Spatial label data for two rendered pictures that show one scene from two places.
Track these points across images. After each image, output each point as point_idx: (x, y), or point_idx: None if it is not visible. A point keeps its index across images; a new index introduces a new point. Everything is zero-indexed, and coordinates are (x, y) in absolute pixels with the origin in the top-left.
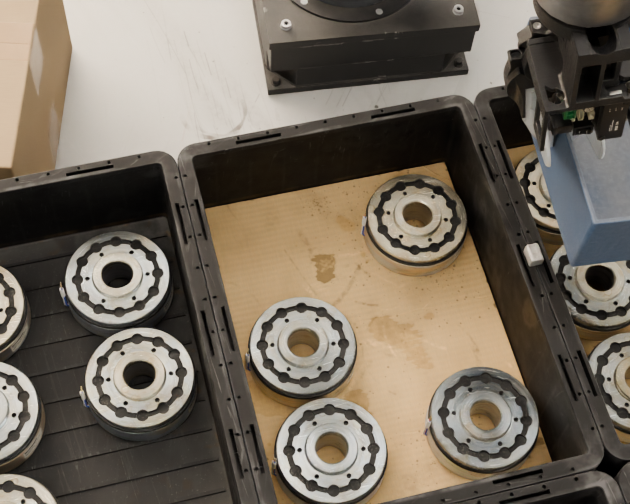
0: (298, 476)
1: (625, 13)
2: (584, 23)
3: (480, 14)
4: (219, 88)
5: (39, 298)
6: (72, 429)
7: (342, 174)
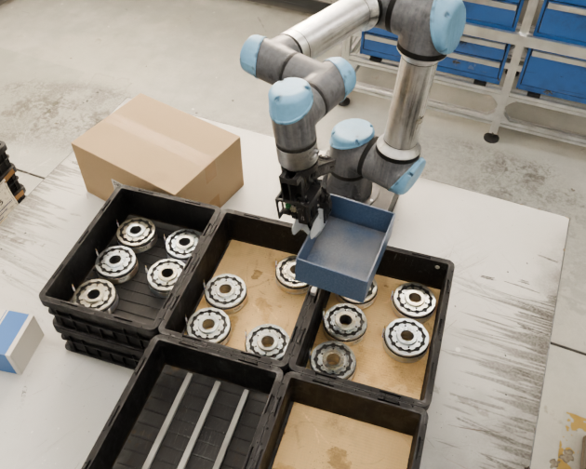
0: (192, 328)
1: (297, 167)
2: (284, 166)
3: (396, 233)
4: (282, 217)
5: (161, 241)
6: (139, 282)
7: (284, 248)
